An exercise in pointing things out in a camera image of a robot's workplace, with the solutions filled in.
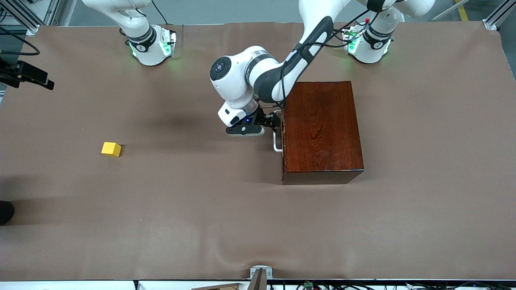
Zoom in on aluminium frame profile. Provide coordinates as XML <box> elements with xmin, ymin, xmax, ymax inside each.
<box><xmin>0</xmin><ymin>0</ymin><xmax>61</xmax><ymax>35</ymax></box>
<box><xmin>483</xmin><ymin>0</ymin><xmax>516</xmax><ymax>31</ymax></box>

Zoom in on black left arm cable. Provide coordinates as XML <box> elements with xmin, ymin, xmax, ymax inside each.
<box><xmin>281</xmin><ymin>10</ymin><xmax>373</xmax><ymax>110</ymax></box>

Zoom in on black right base cable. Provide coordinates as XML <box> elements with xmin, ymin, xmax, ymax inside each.
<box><xmin>151</xmin><ymin>0</ymin><xmax>169</xmax><ymax>25</ymax></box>

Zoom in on black floor cable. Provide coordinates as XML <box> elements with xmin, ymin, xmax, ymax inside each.
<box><xmin>403</xmin><ymin>281</ymin><xmax>516</xmax><ymax>290</ymax></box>
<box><xmin>296</xmin><ymin>281</ymin><xmax>377</xmax><ymax>290</ymax></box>

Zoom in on brown table mat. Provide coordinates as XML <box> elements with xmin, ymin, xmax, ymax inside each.
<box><xmin>0</xmin><ymin>22</ymin><xmax>516</xmax><ymax>281</ymax></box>

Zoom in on grey stand post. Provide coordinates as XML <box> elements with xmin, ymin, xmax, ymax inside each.
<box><xmin>247</xmin><ymin>269</ymin><xmax>267</xmax><ymax>290</ymax></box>

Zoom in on dark brown wooden cabinet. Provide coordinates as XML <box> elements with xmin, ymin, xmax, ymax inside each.
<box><xmin>281</xmin><ymin>81</ymin><xmax>365</xmax><ymax>185</ymax></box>

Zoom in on black round object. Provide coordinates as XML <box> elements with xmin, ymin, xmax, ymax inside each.
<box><xmin>0</xmin><ymin>201</ymin><xmax>15</xmax><ymax>225</ymax></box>

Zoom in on yellow wooden block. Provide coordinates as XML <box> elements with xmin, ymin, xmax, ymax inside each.
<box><xmin>101</xmin><ymin>142</ymin><xmax>122</xmax><ymax>157</ymax></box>

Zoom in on white metal drawer handle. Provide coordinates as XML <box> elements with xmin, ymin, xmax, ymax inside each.
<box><xmin>273</xmin><ymin>110</ymin><xmax>283</xmax><ymax>153</ymax></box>

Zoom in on brown cardboard piece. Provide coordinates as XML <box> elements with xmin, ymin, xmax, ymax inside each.
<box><xmin>191</xmin><ymin>283</ymin><xmax>239</xmax><ymax>290</ymax></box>

